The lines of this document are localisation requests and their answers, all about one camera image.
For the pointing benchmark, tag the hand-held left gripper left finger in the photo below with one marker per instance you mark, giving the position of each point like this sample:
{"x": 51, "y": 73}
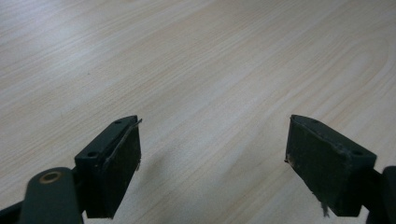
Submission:
{"x": 115, "y": 168}

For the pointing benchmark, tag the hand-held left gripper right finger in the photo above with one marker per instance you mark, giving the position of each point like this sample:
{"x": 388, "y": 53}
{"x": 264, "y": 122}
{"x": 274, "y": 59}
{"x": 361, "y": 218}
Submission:
{"x": 323, "y": 161}

